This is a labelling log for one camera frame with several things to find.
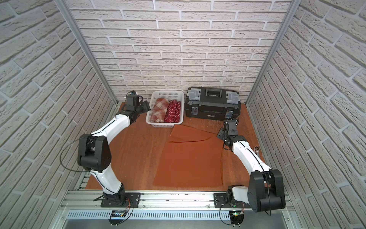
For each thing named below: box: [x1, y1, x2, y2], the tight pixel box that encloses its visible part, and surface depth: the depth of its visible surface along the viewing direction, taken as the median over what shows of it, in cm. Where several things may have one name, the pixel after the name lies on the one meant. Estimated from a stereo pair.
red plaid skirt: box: [150, 97, 170, 123], surface depth 105 cm
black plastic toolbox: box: [184, 86, 241, 120], surface depth 102 cm
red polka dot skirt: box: [163, 99, 182, 123], surface depth 109 cm
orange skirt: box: [153, 124, 224, 188], surface depth 90 cm
